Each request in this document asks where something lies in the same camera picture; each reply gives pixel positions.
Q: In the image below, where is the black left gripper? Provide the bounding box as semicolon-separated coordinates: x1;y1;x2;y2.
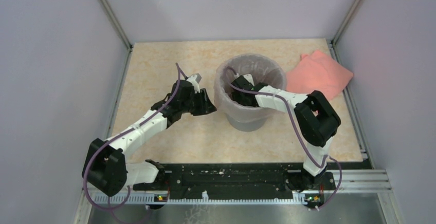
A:
180;88;217;116

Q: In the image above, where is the grey plastic trash bin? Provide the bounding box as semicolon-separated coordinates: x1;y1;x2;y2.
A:
214;53;287;133

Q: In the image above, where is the translucent pink trash bag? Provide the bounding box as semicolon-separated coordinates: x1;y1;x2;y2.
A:
214;53;286;123

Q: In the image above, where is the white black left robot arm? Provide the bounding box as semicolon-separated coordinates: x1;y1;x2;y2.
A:
82;73;216;197

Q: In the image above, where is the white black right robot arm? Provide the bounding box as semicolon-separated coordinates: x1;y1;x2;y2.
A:
230;74;341;192

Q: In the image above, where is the folded pink cloth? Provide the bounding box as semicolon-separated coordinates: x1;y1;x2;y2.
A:
286;50;354;101

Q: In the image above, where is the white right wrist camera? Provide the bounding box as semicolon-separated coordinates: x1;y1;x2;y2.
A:
234;74;254;88

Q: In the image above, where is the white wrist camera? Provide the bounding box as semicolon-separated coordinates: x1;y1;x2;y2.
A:
186;73;202;93
234;74;254;88

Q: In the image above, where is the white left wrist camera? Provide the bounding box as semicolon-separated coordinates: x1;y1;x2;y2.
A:
186;73;202;93

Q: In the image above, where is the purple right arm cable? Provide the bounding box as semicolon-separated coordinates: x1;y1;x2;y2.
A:
223;66;343;211

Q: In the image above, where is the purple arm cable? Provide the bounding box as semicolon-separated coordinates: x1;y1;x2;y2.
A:
82;62;188;224
223;66;343;211

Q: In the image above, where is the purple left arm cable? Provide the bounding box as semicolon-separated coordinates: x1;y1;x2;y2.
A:
82;62;188;224

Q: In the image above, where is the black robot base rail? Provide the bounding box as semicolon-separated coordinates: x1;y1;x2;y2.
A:
133;163;336;200

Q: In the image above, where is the white slotted cable duct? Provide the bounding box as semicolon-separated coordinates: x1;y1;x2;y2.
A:
93;191;307;205

